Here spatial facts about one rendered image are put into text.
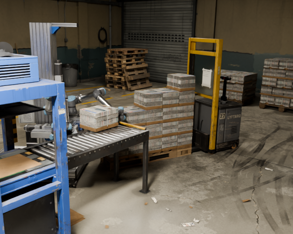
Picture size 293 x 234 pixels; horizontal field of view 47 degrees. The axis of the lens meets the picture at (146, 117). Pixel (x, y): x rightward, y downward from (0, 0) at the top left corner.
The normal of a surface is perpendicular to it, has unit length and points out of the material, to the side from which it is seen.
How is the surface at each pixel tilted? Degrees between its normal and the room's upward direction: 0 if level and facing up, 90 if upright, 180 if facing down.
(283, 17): 90
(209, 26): 90
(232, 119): 90
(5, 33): 90
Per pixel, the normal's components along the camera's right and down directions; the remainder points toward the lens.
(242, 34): -0.63, 0.18
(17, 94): 0.77, 0.18
